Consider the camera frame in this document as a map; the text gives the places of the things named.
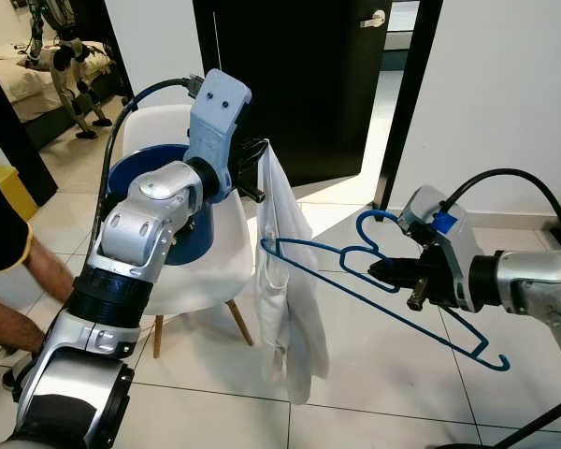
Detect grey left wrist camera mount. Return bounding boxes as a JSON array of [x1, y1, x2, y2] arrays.
[[185, 68, 253, 202]]

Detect white t-shirt grey print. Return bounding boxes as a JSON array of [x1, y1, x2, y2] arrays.
[[252, 140, 330, 405]]

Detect blue plastic basin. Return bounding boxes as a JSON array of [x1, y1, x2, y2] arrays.
[[105, 143, 216, 266]]

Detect black room door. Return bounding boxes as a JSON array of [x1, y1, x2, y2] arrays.
[[192, 0, 394, 188]]

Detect silver door handle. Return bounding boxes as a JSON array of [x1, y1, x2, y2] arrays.
[[360, 9, 387, 29]]

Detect black door frame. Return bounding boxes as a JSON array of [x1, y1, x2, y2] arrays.
[[372, 0, 445, 211]]

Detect person's bare leg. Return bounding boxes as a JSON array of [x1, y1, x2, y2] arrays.
[[23, 239, 78, 302], [0, 285, 50, 355]]

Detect grey black humanoid robot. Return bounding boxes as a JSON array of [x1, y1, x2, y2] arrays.
[[19, 0, 113, 141]]

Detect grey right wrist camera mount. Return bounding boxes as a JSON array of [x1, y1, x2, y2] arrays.
[[396, 185, 492, 311]]

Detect white chair wooden legs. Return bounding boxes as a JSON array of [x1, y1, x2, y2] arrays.
[[112, 103, 258, 361]]

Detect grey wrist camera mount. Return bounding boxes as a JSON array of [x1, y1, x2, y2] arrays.
[[396, 185, 492, 311], [185, 68, 253, 202]]

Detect bed with beige linen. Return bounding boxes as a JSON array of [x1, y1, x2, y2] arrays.
[[0, 37, 122, 123]]

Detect blue plastic hanger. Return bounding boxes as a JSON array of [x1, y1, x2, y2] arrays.
[[260, 210, 511, 372]]

